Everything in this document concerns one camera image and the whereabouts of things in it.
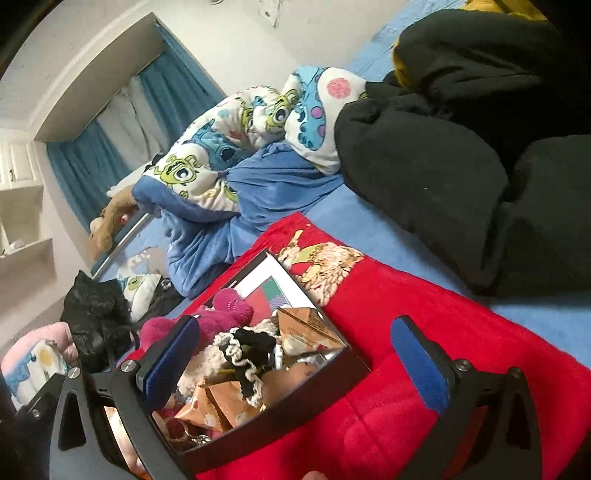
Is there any black puffer jacket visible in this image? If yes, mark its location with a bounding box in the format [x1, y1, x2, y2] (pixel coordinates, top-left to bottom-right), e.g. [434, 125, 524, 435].
[60, 271, 139, 372]

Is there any beige curtain pelmet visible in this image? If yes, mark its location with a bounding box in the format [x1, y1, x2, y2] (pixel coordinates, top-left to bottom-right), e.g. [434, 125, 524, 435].
[32, 11, 162, 141]

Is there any red printed blanket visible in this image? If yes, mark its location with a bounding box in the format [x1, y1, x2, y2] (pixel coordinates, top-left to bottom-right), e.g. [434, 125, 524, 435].
[124, 212, 591, 480]

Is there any black box with white interior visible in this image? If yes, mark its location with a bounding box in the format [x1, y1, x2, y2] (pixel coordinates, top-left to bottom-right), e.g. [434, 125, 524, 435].
[102, 249, 372, 474]

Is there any cartoon printed quilt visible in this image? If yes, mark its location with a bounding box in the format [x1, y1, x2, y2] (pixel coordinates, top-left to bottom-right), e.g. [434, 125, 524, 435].
[131, 66, 370, 296]

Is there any black garment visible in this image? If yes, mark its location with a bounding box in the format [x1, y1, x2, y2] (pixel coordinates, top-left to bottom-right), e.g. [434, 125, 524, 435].
[335, 9, 591, 296]

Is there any white plush toy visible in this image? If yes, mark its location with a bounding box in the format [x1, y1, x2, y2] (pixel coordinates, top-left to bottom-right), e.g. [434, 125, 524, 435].
[107, 178, 139, 199]

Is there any brown plush toy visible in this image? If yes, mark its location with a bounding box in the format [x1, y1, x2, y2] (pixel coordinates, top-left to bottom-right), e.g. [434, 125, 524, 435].
[88, 187, 141, 261]

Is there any dark cloth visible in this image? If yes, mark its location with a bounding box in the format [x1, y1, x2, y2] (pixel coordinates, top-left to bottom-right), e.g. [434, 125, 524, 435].
[143, 277, 185, 319]

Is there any white shelf unit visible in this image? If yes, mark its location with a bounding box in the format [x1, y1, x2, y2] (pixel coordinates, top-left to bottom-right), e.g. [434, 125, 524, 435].
[0, 129, 61, 273]

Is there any blue blanket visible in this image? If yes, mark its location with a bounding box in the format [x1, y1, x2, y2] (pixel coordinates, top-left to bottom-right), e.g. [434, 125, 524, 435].
[228, 143, 345, 232]

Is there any blue curtain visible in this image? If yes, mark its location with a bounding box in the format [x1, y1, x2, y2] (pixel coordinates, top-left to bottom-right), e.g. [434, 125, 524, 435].
[46, 30, 222, 232]

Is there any black scrunchie with white trim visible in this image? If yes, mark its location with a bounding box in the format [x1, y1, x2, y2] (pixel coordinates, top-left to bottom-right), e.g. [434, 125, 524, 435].
[217, 327, 282, 407]

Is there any magenta plush toy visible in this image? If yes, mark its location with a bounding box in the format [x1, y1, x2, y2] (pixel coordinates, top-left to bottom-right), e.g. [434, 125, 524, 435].
[139, 288, 254, 356]

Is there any large cartoon printed pillow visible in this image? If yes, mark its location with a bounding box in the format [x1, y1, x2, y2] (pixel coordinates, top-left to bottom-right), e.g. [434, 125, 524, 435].
[4, 339, 70, 407]

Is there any pink cloth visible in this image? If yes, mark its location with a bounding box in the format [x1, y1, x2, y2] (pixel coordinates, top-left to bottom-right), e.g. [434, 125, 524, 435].
[0, 320, 79, 384]

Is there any grey curtain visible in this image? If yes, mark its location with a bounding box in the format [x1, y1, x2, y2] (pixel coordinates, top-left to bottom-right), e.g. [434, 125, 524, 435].
[95, 76, 171, 171]

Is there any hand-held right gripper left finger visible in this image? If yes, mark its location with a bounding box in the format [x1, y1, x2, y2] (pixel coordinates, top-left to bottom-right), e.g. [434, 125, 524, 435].
[50, 315, 201, 480]

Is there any white fluffy scrunchie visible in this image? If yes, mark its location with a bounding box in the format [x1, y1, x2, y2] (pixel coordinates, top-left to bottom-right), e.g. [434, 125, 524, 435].
[178, 344, 222, 395]

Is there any grey bed rail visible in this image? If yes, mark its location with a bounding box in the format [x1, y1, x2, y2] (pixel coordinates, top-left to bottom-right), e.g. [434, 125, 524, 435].
[90, 215, 153, 280]

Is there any small cartoon printed pillow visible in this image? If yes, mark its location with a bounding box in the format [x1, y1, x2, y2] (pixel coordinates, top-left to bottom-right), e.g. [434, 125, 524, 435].
[117, 273, 162, 321]

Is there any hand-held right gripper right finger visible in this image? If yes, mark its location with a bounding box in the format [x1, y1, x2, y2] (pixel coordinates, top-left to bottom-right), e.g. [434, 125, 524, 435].
[390, 315, 543, 480]

